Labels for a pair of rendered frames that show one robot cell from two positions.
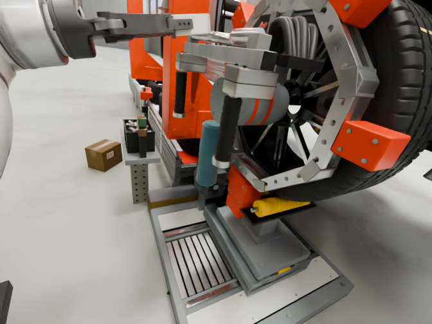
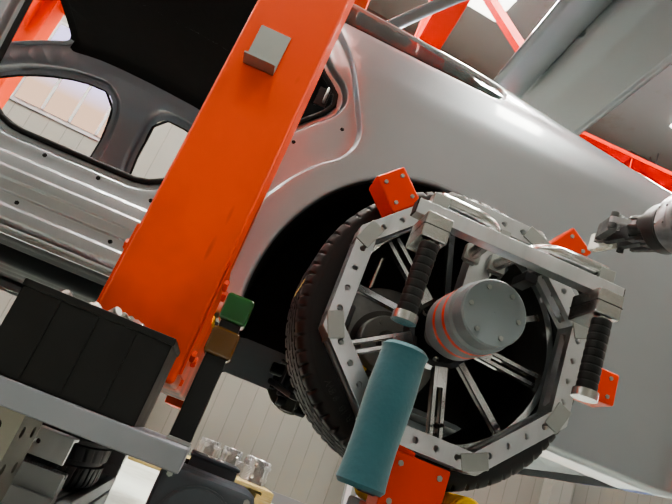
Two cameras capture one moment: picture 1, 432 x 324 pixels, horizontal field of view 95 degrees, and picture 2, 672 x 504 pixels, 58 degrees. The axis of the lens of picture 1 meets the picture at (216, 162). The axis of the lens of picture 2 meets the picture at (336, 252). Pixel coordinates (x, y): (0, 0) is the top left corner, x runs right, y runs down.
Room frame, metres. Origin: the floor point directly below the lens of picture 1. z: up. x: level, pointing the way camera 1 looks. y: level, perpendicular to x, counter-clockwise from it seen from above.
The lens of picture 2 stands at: (0.41, 1.11, 0.48)
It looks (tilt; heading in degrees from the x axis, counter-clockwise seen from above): 19 degrees up; 295
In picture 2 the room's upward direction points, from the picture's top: 22 degrees clockwise
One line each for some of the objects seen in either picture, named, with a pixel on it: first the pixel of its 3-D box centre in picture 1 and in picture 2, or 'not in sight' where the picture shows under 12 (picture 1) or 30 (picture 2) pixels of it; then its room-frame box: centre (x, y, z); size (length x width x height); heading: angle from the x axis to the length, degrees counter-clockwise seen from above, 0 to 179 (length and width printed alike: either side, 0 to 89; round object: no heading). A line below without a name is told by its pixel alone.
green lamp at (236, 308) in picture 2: (141, 121); (236, 311); (0.86, 0.37, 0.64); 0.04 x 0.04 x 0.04; 30
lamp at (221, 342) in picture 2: (142, 131); (221, 344); (0.86, 0.37, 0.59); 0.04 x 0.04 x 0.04; 30
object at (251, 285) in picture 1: (251, 234); not in sight; (0.78, -0.26, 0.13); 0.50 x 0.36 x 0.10; 30
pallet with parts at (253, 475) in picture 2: not in sight; (204, 460); (3.49, -4.49, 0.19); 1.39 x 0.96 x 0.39; 36
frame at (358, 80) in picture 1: (267, 103); (457, 327); (0.66, -0.13, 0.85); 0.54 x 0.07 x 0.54; 30
